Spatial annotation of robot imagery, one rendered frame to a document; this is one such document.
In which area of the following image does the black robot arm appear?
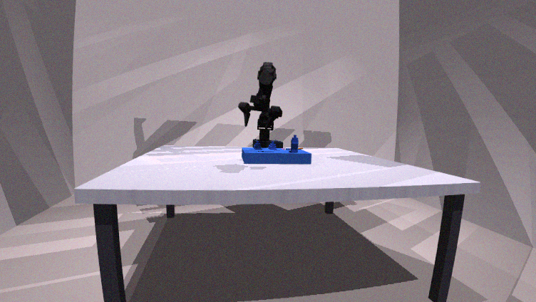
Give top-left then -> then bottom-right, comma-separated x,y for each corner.
250,62 -> 277,141

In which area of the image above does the blue flat deck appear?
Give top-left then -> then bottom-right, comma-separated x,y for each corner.
242,141 -> 312,165

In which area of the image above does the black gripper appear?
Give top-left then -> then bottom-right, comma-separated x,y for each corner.
238,92 -> 282,130

